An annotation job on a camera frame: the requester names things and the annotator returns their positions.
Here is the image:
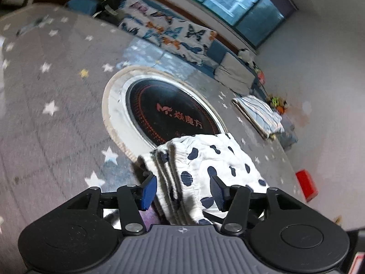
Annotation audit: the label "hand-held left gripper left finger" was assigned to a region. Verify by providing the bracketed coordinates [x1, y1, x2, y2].
[65, 174, 158, 235]

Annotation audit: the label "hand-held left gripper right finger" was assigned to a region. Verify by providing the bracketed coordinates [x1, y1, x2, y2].
[209, 175, 303, 235]

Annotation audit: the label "white blue-spotted cloth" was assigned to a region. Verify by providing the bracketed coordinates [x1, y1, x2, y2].
[138, 134, 269, 225]

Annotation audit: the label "red box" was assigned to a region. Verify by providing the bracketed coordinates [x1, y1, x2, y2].
[295, 170, 318, 202]

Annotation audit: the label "round black induction cooker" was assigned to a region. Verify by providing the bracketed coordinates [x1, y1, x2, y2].
[102, 66, 229, 160]

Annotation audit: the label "striped folded blanket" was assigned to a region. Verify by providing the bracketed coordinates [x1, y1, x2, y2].
[232, 95, 286, 140]

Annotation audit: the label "colourful toy pile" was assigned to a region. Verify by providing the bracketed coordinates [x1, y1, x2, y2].
[266, 95, 288, 115]

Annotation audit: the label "grey cushion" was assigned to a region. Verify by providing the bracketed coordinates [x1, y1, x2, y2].
[214, 53, 256, 96]

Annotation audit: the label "grey star tablecloth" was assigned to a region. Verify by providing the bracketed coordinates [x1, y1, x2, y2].
[0, 3, 310, 274]

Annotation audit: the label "white plush toy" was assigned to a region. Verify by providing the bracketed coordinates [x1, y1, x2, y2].
[238, 48, 256, 63]

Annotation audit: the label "butterfly print blanket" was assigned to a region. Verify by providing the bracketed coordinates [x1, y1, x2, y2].
[118, 0, 218, 66]

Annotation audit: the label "blue pillow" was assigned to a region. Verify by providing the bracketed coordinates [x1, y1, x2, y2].
[65, 0, 99, 16]

